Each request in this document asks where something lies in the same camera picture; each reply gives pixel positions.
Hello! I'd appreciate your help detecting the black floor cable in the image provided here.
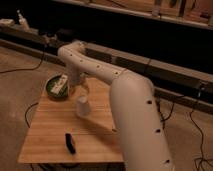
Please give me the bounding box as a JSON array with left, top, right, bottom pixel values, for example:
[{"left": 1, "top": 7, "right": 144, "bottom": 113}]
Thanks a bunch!
[
  {"left": 153, "top": 87, "right": 213, "bottom": 171},
  {"left": 0, "top": 46, "right": 46, "bottom": 75}
]

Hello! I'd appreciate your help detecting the green round plate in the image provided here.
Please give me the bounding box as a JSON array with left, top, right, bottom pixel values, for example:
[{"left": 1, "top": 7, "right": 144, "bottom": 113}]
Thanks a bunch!
[{"left": 45, "top": 75, "right": 68, "bottom": 99}]

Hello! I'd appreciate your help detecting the black floor cable right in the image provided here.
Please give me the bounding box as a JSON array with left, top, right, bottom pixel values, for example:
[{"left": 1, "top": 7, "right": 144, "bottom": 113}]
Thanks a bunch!
[{"left": 153, "top": 87, "right": 213, "bottom": 171}]

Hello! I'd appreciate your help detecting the white spray bottle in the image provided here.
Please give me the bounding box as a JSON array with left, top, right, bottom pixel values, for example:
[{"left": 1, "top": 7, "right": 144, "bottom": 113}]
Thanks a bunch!
[{"left": 17, "top": 11, "right": 30, "bottom": 31}]

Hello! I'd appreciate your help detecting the black eraser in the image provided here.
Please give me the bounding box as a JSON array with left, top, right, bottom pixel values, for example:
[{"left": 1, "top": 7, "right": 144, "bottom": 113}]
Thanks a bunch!
[{"left": 65, "top": 133, "right": 76, "bottom": 154}]

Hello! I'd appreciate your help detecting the black floor cable left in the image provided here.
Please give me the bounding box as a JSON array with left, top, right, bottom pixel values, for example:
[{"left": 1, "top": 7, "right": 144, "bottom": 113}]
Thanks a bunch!
[{"left": 0, "top": 46, "right": 46, "bottom": 75}]

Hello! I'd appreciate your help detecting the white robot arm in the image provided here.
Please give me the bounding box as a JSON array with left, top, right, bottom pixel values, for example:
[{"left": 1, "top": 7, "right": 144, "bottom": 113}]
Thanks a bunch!
[{"left": 58, "top": 41, "right": 175, "bottom": 171}]

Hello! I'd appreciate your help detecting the black box on ledge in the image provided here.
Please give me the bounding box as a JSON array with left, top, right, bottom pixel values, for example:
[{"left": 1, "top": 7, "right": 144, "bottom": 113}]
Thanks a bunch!
[{"left": 56, "top": 29, "right": 75, "bottom": 42}]

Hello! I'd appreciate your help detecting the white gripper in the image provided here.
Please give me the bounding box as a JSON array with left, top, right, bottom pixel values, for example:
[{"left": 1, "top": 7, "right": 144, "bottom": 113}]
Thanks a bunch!
[{"left": 68, "top": 74, "right": 90, "bottom": 96}]

